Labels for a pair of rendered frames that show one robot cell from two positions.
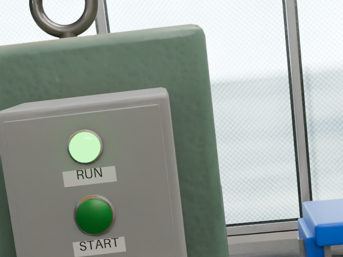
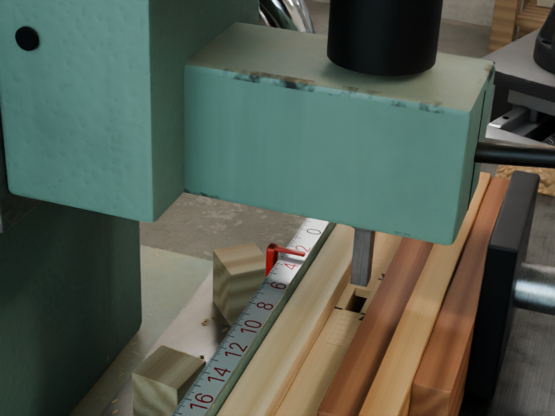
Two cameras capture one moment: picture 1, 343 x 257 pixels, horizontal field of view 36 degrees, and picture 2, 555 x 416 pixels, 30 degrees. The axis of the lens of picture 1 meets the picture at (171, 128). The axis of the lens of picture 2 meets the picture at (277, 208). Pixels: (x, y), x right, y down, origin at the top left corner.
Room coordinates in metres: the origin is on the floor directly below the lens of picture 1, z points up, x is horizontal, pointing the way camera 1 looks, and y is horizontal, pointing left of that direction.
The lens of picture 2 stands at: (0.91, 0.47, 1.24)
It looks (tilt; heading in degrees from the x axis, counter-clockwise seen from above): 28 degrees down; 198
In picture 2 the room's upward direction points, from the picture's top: 3 degrees clockwise
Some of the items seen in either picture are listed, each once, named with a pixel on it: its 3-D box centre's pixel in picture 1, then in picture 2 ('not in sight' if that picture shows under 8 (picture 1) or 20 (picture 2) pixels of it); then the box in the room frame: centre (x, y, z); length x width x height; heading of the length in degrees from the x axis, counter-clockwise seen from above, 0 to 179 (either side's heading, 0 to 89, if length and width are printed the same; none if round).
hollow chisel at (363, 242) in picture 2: not in sight; (363, 240); (0.46, 0.37, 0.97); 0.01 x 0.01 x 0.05; 0
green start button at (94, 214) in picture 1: (94, 216); not in sight; (0.29, 0.05, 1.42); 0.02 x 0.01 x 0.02; 90
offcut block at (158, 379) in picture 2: not in sight; (169, 390); (0.43, 0.24, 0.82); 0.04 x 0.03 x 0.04; 172
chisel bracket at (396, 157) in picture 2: not in sight; (334, 139); (0.46, 0.35, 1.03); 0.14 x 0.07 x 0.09; 90
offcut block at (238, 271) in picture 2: not in sight; (242, 283); (0.30, 0.24, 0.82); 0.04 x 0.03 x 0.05; 43
